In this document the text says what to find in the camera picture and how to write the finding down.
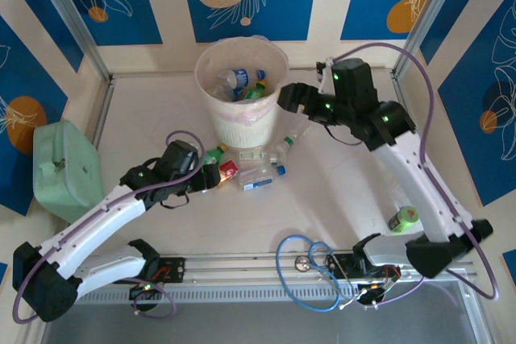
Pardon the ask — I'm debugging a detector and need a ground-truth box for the red label plastic bottle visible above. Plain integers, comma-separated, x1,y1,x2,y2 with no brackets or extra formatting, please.
217,158,239,192

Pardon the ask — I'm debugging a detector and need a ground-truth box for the small green Sprite bottle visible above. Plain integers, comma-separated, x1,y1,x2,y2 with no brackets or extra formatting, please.
203,143,230,166

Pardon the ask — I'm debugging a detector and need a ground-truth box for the clear bottle green neck band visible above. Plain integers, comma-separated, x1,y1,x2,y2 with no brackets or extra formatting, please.
280,124,314,151

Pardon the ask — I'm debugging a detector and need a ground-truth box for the clear bottle blue cap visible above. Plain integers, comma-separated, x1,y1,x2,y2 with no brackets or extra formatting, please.
235,164,288,193

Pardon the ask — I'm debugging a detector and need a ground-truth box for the large green Sprite bottle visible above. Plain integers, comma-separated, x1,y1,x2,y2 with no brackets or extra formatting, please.
240,80,270,102

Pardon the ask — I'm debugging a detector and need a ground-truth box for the clear bottle large blue label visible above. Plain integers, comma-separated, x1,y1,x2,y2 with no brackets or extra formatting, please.
217,68,253,100

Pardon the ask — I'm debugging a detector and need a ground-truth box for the pink plastic bin liner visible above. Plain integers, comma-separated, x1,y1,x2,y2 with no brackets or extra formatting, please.
194,34,291,130

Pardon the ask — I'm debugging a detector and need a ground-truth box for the white waste bin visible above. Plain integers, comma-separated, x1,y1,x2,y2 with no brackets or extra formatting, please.
194,35,290,150

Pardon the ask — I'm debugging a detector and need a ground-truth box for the clear bottle white green label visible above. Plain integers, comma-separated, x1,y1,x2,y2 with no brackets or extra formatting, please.
237,148,291,168

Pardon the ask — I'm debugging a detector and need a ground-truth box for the mint green case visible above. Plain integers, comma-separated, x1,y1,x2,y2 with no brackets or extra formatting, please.
31,120,104,224

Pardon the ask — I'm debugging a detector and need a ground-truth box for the blue stethoscope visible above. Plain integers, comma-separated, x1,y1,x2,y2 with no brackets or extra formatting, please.
276,233,382,313

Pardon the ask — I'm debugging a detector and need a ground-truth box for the green can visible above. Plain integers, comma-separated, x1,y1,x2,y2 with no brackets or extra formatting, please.
388,205,421,235

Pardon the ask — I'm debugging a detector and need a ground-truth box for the left gripper thin black cable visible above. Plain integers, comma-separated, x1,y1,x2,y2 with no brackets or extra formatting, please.
159,193,190,210

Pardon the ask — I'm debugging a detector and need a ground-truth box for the gripper thin black cable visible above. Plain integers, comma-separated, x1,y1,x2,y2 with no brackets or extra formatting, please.
324,122,364,147
159,193,190,210

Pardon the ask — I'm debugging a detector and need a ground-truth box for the aluminium frame side bar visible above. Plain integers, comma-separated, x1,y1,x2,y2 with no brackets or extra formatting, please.
82,77,118,151
390,72,499,344

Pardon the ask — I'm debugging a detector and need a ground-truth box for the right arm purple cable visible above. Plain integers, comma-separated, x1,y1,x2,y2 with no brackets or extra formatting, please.
332,41,501,307

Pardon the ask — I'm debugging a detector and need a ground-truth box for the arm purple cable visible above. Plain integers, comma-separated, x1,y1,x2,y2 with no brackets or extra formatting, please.
13,130,204,325
332,41,501,307

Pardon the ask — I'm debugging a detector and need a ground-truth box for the right gripper thin black cable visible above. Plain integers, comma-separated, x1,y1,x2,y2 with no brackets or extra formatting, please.
324,122,364,147

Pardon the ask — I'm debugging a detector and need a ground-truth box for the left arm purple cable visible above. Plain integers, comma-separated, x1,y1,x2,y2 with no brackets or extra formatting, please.
13,130,204,325

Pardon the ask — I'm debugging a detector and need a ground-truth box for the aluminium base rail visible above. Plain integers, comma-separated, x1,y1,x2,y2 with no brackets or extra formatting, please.
159,254,358,283

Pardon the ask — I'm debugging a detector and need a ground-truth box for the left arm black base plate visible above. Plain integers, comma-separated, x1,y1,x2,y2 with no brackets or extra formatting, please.
127,255,189,301

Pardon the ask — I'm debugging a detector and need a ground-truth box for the aluminium frame post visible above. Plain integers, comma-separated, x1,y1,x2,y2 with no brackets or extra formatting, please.
30,0,114,83
391,0,476,81

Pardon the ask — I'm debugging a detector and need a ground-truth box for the grey slotted cable duct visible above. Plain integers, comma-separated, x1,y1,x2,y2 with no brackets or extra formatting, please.
74,281,366,305

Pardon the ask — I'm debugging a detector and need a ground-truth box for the thin purple cable loop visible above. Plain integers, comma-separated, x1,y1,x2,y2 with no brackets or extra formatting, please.
131,277,177,317

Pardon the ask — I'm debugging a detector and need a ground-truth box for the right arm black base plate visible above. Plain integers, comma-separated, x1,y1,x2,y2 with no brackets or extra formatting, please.
325,253,404,307

